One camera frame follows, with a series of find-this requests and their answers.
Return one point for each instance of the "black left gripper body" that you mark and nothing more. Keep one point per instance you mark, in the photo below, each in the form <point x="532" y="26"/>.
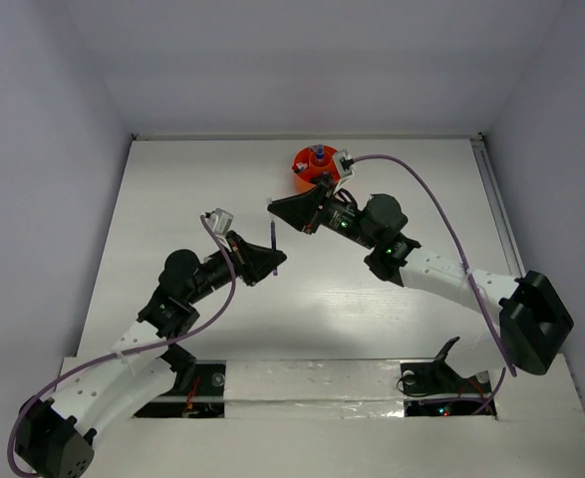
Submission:
<point x="219" y="268"/>

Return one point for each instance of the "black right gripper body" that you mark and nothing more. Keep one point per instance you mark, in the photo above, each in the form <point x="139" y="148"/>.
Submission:
<point x="340" y="216"/>

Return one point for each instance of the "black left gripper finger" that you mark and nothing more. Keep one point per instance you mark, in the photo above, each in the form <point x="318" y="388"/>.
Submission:
<point x="260" y="270"/>
<point x="261" y="257"/>

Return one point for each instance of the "purple gel pen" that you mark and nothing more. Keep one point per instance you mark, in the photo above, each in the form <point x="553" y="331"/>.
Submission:
<point x="273" y="240"/>

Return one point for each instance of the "small clear blue-capped bottle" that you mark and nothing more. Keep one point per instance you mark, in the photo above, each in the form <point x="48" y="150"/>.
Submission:
<point x="319" y="155"/>

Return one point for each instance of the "red-capped white marker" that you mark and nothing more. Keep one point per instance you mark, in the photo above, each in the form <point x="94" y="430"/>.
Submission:
<point x="299" y="167"/>

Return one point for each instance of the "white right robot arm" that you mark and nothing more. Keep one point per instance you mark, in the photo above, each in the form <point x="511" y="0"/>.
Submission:
<point x="527" y="323"/>

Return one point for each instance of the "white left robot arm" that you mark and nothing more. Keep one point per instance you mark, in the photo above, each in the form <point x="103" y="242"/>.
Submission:
<point x="58" y="430"/>

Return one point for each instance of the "orange round organizer container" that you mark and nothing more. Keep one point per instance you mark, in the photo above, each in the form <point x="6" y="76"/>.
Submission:
<point x="307" y="179"/>

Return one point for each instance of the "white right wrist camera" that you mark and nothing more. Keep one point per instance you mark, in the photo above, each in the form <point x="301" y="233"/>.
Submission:
<point x="344" y="163"/>

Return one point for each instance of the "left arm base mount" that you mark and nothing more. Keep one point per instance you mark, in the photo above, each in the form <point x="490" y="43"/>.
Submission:
<point x="203" y="398"/>

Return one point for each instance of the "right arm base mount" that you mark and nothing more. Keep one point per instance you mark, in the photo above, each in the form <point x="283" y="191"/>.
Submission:
<point x="433" y="389"/>

